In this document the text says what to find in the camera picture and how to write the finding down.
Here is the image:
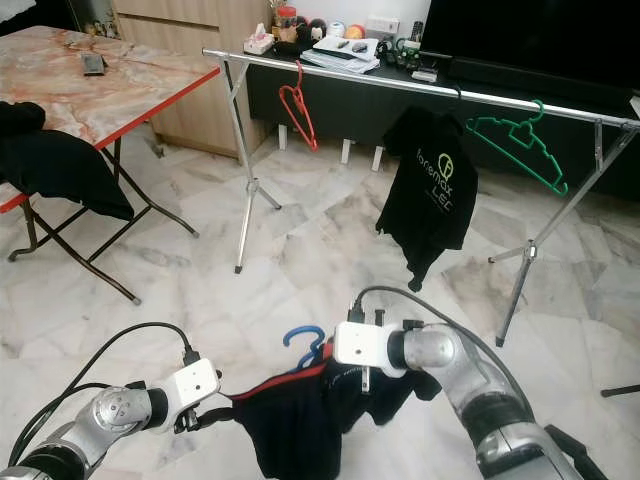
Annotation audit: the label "black round ornament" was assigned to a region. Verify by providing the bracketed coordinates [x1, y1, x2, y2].
[295, 16, 325, 46]

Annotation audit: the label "red plastic hanger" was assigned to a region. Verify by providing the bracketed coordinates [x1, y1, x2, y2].
[278, 60, 321, 153]

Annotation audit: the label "black shirt with green logo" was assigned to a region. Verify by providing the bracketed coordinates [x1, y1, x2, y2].
[375, 105, 481, 293]

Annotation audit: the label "black TV console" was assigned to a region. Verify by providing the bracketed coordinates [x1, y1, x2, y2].
[245, 48, 640, 201]

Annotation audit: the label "black television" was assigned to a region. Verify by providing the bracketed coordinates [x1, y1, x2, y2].
[420, 0, 640, 91]

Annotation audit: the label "light wooden cabinet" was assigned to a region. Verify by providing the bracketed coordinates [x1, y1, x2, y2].
[112, 0, 266, 161]

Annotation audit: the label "red-lidded jar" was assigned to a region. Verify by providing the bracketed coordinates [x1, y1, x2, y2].
[275, 5, 299, 43]

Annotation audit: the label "green plastic hanger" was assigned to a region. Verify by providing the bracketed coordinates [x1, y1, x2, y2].
[465, 98, 571, 196]

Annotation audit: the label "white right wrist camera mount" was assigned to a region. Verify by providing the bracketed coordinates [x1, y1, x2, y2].
[332, 320, 406, 376]

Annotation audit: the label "white rectangular box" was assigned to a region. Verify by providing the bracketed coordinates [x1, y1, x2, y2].
[365, 16, 401, 36]

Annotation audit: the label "blue plastic hanger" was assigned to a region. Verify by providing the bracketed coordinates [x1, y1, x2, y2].
[282, 325, 328, 373]

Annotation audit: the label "silver metal clothes rack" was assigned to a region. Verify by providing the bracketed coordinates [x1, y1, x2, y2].
[202, 48, 640, 348]

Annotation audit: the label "green electronics pile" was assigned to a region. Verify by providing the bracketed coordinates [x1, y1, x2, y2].
[385, 38, 426, 67]

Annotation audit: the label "marble-top folding table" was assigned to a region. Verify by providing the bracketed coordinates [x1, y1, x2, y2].
[0, 25, 223, 306]

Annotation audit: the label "pink tissue box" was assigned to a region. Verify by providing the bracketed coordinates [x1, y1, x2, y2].
[244, 25, 276, 55]

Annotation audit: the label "black garment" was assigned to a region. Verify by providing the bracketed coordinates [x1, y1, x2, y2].
[0, 100, 136, 223]

